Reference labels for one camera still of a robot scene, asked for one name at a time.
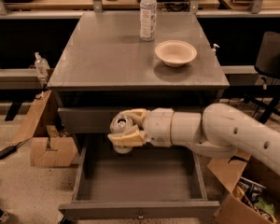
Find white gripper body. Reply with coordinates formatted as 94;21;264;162
143;108;174;147

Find black office chair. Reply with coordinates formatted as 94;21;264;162
244;32;280;124

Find small white pump bottle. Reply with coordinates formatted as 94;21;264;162
212;43;220;55

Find clear plastic water bottle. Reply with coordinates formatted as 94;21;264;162
140;0;157;41

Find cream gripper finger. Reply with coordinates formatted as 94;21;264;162
107;125;147;147
119;108;150;128

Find open grey middle drawer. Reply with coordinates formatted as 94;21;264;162
59;133;219;220

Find white paper bowl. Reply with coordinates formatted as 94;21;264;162
155;40;197;67

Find grey drawer cabinet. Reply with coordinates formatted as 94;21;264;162
47;10;231;224

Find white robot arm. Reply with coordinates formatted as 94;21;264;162
108;103;280;175

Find open cardboard box right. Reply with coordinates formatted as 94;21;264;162
208;151;280;224

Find small sanitizer bottle left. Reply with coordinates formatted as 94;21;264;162
35;52;49;76

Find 7up soda can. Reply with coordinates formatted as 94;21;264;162
108;115;133;155

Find black power adapter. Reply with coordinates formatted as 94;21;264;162
0;146;17;160

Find cardboard pieces left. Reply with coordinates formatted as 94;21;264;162
12;91;78;167

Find closed grey top drawer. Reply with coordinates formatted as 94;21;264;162
57;105;220;134

